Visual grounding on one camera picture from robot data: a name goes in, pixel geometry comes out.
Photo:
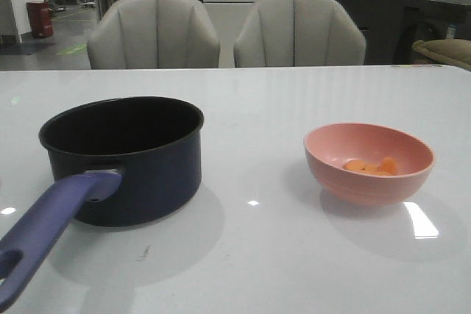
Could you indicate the pink plastic bowl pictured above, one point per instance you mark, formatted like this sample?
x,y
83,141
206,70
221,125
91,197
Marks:
x,y
329,147

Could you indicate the right beige upholstered chair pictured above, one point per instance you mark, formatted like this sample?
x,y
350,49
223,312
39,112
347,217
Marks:
x,y
298,33

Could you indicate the beige upholstered chair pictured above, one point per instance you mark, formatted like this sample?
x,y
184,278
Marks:
x,y
298,33
150,34

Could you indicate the left beige upholstered chair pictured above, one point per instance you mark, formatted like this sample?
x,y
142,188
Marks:
x,y
150,34

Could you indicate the dark side table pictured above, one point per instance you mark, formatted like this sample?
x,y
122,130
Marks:
x,y
431,20

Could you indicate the red trash bin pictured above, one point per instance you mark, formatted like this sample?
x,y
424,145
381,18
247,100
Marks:
x,y
39,19

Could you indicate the tan cushion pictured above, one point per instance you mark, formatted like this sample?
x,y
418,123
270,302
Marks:
x,y
453,52

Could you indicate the dark blue saucepan purple handle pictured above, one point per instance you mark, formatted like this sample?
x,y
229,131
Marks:
x,y
116,162

